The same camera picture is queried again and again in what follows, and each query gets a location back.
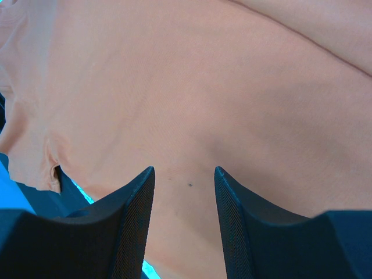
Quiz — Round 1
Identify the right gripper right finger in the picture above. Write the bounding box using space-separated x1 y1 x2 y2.
214 167 371 278

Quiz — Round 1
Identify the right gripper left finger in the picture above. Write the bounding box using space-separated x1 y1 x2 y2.
1 167 155 278

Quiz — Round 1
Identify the orange t shirt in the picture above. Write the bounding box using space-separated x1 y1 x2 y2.
1 1 371 278

